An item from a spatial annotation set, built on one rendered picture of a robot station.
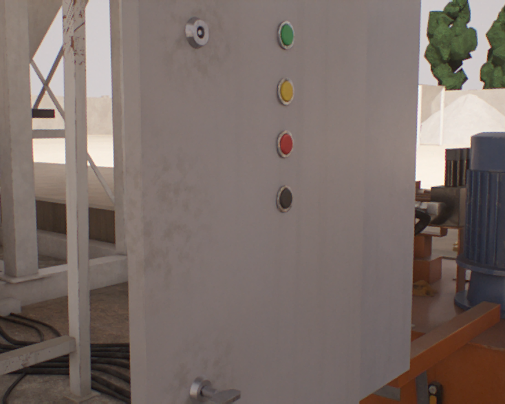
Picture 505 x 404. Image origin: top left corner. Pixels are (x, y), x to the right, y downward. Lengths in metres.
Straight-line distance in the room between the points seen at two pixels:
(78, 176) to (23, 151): 1.52
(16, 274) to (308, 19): 3.35
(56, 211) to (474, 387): 4.59
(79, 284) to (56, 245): 2.80
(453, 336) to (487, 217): 0.36
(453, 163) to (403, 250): 0.74
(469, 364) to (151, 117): 1.04
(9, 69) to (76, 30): 1.52
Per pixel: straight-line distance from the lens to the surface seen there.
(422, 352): 1.21
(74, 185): 2.41
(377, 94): 0.94
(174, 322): 0.59
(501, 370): 1.42
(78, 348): 2.58
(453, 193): 1.72
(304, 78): 0.74
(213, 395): 0.62
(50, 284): 4.07
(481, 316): 1.46
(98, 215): 5.15
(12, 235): 3.93
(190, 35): 0.58
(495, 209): 1.58
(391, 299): 1.02
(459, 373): 1.45
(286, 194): 0.70
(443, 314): 1.59
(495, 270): 1.57
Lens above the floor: 1.05
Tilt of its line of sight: 7 degrees down
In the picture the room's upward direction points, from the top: straight up
